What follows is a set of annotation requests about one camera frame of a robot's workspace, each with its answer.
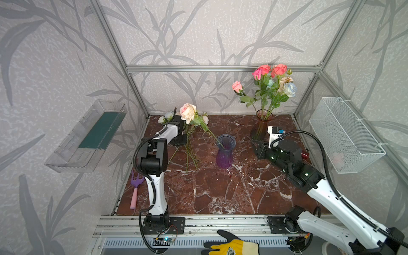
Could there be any white artificial rose bunch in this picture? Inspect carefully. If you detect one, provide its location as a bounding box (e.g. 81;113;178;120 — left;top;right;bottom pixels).
158;112;212;171

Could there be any large cream pink rose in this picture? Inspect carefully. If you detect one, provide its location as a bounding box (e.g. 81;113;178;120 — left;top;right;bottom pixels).
180;103;225;149

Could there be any peach cream artificial flower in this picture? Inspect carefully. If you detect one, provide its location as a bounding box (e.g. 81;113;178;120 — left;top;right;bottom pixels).
278;69;293;92

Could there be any clear plastic wall shelf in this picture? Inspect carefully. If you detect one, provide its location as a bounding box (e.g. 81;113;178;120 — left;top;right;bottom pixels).
45;99;127;173

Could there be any red pink artificial rose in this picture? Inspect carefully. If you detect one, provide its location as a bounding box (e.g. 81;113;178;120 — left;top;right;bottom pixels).
270;63;289;119

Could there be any purple glass vase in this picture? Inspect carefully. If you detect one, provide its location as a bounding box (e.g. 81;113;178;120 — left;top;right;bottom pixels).
216;134;236;169

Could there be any yellow black work glove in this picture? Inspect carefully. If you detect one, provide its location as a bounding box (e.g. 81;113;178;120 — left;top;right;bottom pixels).
201;229;260;255

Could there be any roll of white tape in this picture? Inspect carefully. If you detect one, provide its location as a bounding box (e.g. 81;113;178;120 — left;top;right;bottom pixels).
322;242;342;255

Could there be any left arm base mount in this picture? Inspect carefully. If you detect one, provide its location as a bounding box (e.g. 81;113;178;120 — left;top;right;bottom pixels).
142;215;186;235

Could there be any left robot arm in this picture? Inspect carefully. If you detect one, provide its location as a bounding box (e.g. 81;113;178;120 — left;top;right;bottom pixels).
133;115;187;228

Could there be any magenta artificial rose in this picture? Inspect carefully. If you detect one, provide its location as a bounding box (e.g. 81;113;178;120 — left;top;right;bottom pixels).
251;69;265;119

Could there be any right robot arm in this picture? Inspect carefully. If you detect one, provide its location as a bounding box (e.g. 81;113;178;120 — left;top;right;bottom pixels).
252;140;408;255

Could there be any dark red glass vase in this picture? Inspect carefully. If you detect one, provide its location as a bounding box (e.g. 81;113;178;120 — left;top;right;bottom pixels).
250;109;273;141

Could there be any light pink artificial rose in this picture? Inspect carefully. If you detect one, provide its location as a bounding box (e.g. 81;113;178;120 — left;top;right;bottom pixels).
232;81;258;114

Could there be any purple pink garden fork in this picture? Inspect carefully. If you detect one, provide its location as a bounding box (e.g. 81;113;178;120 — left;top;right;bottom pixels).
130;170;145;210

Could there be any green circuit board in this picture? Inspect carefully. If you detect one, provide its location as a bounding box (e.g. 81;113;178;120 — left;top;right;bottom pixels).
154;237;176;246

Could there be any white wire mesh basket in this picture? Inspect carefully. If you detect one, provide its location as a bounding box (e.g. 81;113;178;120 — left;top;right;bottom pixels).
309;97;386;174

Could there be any white blue artificial rose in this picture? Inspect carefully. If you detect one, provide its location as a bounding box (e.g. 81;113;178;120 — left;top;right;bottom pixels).
268;82;297;115

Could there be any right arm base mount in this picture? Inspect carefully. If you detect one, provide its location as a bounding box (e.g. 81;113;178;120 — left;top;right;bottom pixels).
266;215;290;234

